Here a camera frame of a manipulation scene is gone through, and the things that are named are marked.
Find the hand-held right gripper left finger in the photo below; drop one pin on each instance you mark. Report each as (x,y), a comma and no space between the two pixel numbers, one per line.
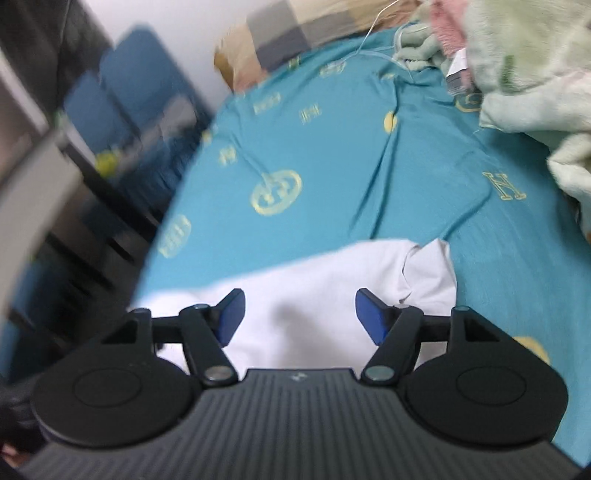
(231,318)

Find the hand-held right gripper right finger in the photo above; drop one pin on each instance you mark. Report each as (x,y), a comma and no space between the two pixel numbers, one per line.
(371,318)

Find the white t-shirt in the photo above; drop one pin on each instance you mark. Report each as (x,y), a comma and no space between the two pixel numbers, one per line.
(314,286)

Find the teal printed bed sheet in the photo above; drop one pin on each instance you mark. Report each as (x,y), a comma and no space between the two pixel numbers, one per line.
(346,161)

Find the yellow-green toy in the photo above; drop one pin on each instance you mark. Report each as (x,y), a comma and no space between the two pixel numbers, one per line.
(107,165)

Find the grey cloth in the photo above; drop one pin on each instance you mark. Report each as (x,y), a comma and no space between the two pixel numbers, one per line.
(178,113)

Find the mustard brown pillow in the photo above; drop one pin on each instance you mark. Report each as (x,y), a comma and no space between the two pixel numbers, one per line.
(226,64)

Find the blue covered chair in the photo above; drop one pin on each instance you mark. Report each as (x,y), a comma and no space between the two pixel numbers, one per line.
(152,69)
(87,106)

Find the white fabric tag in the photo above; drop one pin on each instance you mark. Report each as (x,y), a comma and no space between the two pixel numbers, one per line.
(457,71)

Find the green fleece blanket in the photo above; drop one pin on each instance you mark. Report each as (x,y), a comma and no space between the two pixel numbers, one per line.
(531,69)

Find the plaid pillow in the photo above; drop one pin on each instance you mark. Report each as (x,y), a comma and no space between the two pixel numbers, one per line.
(286,27)

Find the pink fluffy cloth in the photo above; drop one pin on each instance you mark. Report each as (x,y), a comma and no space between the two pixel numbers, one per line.
(445,27)

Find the dark barred frame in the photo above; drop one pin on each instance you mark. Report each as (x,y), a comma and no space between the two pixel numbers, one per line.
(46,41)

